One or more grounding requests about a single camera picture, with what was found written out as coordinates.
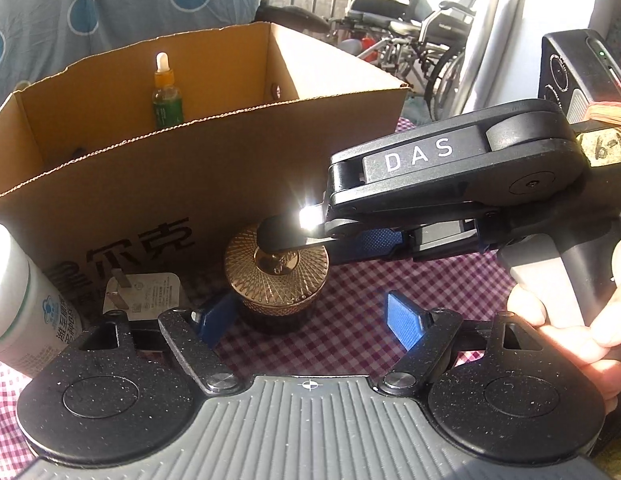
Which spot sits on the purple checkered tablecloth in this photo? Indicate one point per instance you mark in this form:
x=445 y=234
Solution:
x=350 y=285

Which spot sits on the white charger plug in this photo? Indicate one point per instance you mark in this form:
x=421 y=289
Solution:
x=140 y=295

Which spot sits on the wheelchair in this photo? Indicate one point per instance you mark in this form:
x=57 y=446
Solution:
x=390 y=5

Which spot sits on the white plastic bottle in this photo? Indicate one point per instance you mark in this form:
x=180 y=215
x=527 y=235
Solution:
x=15 y=300

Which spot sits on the person's right hand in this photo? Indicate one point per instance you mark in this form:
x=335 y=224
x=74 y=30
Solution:
x=605 y=330

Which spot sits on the grey blue dotted blanket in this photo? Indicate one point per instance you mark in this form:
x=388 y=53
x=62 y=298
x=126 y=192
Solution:
x=90 y=10

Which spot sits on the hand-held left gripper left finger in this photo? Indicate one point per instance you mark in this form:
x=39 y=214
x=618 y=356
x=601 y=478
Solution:
x=218 y=320

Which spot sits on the brown cardboard box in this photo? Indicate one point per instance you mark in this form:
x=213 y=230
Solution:
x=140 y=200

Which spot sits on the green glass dropper bottle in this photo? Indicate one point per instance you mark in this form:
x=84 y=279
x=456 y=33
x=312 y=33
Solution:
x=165 y=100

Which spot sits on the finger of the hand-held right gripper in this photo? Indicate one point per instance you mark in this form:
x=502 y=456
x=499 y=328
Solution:
x=415 y=155
x=370 y=242

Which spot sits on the dark padded seat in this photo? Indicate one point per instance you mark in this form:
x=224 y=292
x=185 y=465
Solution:
x=290 y=14

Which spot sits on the gold lidded jar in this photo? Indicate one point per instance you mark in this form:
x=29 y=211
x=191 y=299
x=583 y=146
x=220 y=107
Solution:
x=270 y=285

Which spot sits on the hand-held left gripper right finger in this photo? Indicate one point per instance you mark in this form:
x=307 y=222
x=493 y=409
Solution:
x=405 y=322

